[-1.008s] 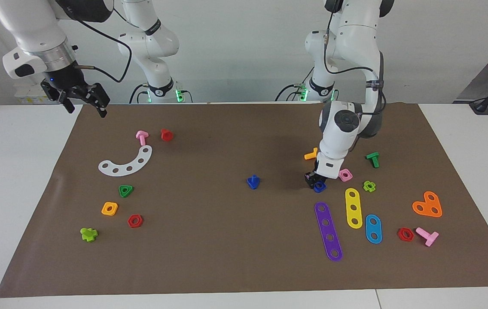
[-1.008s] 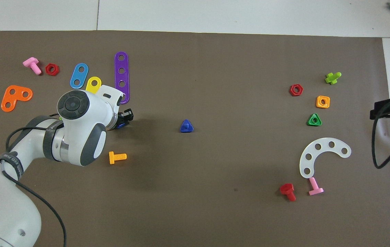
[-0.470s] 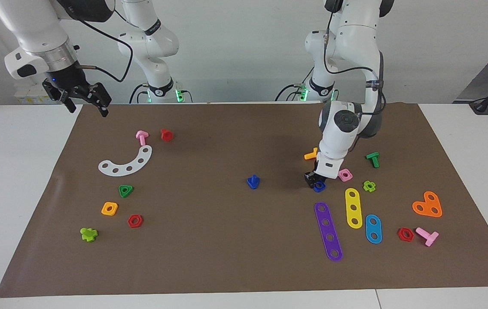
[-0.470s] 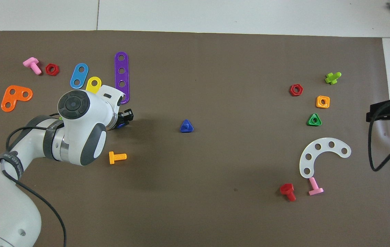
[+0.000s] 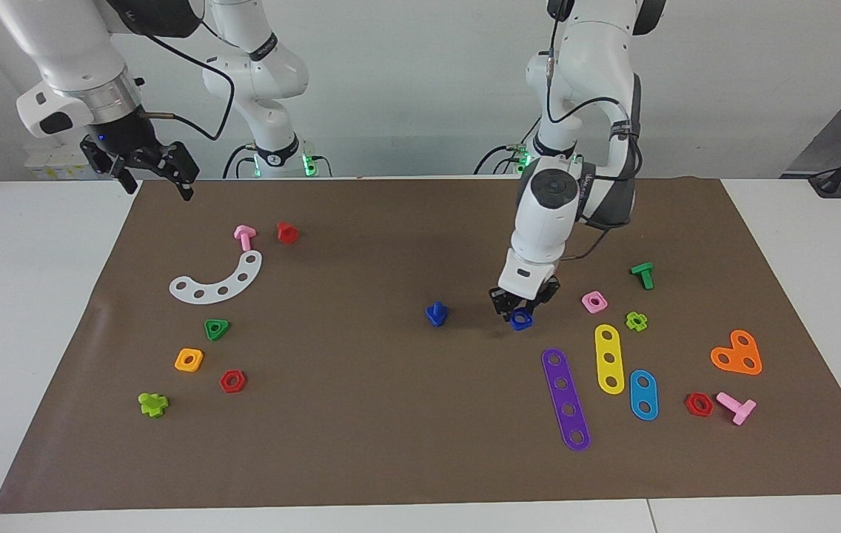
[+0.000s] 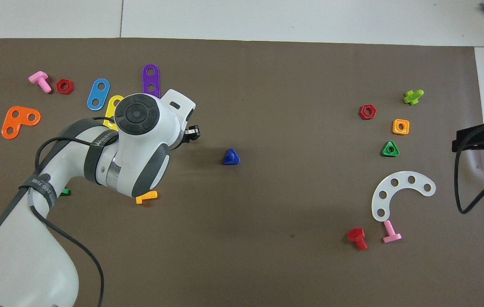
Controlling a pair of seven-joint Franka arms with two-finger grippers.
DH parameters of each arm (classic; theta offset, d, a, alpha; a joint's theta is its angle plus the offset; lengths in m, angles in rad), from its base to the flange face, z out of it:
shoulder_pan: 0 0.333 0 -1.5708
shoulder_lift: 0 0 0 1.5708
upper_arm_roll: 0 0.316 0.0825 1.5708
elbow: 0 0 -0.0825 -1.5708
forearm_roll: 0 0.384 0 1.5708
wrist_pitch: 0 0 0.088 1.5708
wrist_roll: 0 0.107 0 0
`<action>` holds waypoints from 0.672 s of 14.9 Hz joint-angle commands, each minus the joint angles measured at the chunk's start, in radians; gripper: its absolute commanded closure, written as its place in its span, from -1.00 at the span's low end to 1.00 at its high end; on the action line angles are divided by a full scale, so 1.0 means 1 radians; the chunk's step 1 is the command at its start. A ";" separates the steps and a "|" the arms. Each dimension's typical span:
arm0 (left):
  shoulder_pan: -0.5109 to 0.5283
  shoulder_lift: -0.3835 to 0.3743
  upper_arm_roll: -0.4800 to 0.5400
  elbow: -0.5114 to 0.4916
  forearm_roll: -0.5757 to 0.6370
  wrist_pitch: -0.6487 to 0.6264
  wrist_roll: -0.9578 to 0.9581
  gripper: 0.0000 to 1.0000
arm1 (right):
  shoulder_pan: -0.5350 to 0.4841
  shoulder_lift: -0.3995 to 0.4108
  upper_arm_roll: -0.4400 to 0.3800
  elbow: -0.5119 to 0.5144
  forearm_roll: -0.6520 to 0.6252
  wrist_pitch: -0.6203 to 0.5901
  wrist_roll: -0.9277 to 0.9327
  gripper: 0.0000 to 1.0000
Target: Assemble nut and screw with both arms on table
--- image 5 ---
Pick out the yellow three-hole plastic strip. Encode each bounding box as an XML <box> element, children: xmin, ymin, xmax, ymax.
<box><xmin>594</xmin><ymin>324</ymin><xmax>626</xmax><ymax>395</ymax></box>

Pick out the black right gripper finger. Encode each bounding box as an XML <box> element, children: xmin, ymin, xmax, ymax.
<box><xmin>160</xmin><ymin>141</ymin><xmax>200</xmax><ymax>202</ymax></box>
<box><xmin>111</xmin><ymin>157</ymin><xmax>140</xmax><ymax>195</ymax></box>

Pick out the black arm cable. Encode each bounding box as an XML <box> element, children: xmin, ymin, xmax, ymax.
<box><xmin>135</xmin><ymin>30</ymin><xmax>236</xmax><ymax>141</ymax></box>
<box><xmin>545</xmin><ymin>0</ymin><xmax>645</xmax><ymax>261</ymax></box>

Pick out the blue two-hole plastic strip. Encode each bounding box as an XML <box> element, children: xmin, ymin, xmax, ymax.
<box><xmin>629</xmin><ymin>369</ymin><xmax>660</xmax><ymax>422</ymax></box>

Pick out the white curved five-hole plate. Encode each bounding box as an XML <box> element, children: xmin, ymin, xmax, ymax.
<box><xmin>169</xmin><ymin>250</ymin><xmax>264</xmax><ymax>305</ymax></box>

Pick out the brown table mat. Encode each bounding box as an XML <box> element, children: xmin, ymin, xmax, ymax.
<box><xmin>0</xmin><ymin>178</ymin><xmax>841</xmax><ymax>514</ymax></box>

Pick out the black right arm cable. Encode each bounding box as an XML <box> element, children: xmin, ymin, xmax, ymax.
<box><xmin>135</xmin><ymin>30</ymin><xmax>236</xmax><ymax>141</ymax></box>

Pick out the orange angled plastic plate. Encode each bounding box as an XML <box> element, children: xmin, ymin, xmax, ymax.
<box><xmin>710</xmin><ymin>329</ymin><xmax>763</xmax><ymax>376</ymax></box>

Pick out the purple four-hole plastic strip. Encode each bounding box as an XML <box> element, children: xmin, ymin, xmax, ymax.
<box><xmin>541</xmin><ymin>348</ymin><xmax>592</xmax><ymax>452</ymax></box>

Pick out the black base cable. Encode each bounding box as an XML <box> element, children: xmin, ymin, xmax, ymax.
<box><xmin>473</xmin><ymin>142</ymin><xmax>532</xmax><ymax>177</ymax></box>
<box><xmin>223</xmin><ymin>143</ymin><xmax>255</xmax><ymax>180</ymax></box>

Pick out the white cardboard box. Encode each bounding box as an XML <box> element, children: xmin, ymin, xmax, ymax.
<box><xmin>24</xmin><ymin>144</ymin><xmax>107</xmax><ymax>181</ymax></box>

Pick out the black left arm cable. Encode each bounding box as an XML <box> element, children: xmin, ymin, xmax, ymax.
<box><xmin>545</xmin><ymin>0</ymin><xmax>645</xmax><ymax>261</ymax></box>

